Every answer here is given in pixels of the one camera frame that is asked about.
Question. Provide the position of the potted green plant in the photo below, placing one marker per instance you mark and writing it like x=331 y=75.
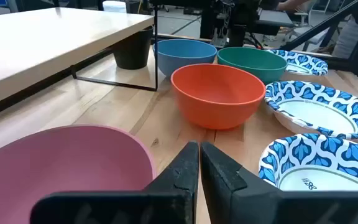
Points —
x=132 y=53

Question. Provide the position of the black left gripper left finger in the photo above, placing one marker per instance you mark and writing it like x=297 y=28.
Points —
x=166 y=202

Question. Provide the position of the pink plastic bowl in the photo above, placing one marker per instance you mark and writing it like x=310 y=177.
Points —
x=57 y=165

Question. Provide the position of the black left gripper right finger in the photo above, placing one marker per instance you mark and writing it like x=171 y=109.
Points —
x=247 y=202

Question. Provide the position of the blue plastic bowl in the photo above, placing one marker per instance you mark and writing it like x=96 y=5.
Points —
x=182 y=53

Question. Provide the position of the orange plastic bowl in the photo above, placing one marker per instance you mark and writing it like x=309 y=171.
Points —
x=216 y=93

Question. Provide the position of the green plastic bowl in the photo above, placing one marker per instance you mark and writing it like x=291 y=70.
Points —
x=253 y=60

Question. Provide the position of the white container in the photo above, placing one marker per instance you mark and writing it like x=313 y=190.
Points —
x=114 y=6

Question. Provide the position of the person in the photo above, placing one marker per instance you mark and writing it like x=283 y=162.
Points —
x=350 y=40
x=291 y=5

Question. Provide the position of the blue patterned paper bowl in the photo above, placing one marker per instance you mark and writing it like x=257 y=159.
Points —
x=315 y=115
x=303 y=152
x=306 y=60

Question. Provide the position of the grey office chair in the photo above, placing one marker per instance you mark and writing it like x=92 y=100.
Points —
x=304 y=18

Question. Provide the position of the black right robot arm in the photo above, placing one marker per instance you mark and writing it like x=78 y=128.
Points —
x=238 y=18

